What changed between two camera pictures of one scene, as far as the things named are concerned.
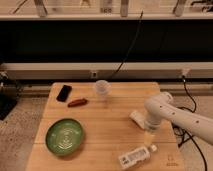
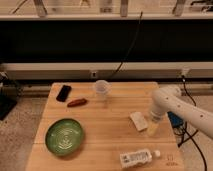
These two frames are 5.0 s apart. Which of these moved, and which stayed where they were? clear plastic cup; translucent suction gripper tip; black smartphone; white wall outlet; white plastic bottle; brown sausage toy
Moved: translucent suction gripper tip; white plastic bottle
Stayed: white wall outlet; clear plastic cup; brown sausage toy; black smartphone
